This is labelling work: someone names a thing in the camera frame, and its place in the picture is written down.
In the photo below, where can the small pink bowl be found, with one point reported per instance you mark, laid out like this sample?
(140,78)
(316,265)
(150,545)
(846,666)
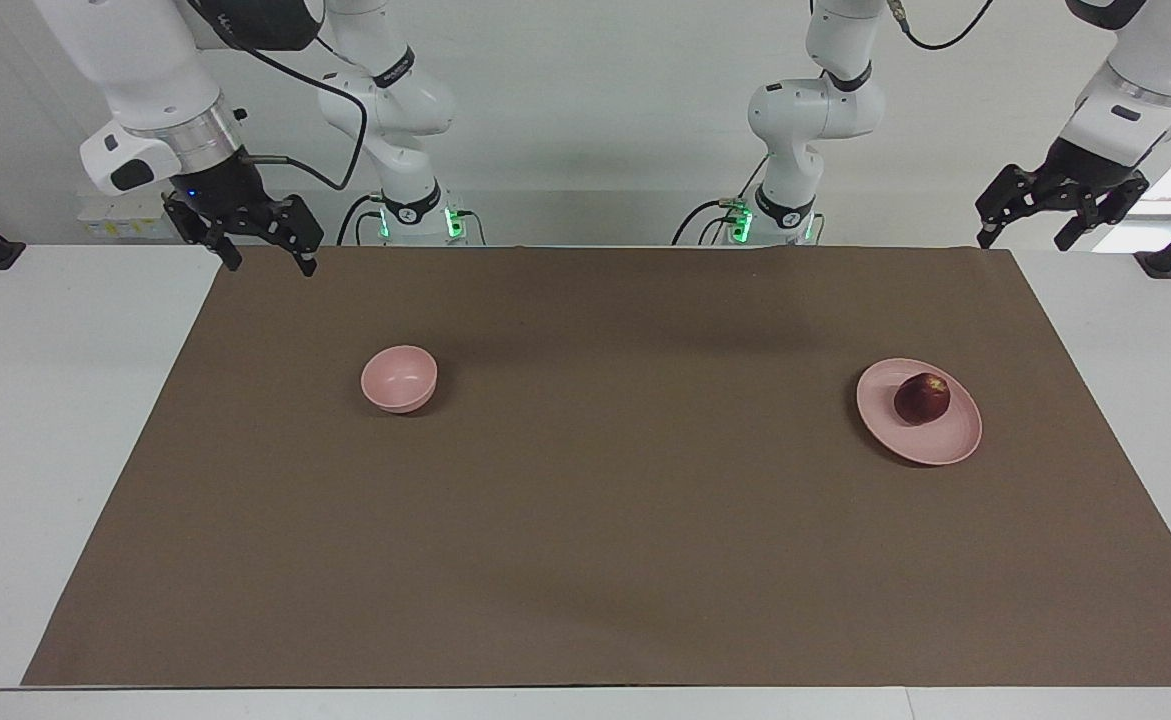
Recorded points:
(400,378)

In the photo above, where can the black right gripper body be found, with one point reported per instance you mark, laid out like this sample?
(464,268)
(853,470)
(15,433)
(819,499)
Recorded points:
(230,195)

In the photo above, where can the dark red apple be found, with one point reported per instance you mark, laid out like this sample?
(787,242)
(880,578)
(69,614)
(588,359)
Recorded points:
(921,398)

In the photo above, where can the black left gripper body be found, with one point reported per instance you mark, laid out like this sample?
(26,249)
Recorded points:
(1095,180)

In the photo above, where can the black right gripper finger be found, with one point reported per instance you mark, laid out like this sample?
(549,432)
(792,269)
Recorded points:
(306,260)
(226,250)

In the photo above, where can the brown table mat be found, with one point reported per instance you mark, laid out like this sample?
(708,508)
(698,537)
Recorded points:
(585,550)

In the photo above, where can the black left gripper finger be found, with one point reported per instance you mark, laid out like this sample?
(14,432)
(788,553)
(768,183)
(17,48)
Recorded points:
(989,233)
(1075,228)

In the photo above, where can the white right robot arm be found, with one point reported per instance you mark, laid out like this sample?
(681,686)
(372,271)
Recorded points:
(145,70)

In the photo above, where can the pink plate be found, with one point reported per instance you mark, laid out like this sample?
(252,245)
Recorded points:
(930,440)

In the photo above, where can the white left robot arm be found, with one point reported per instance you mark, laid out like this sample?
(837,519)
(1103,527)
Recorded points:
(805,110)

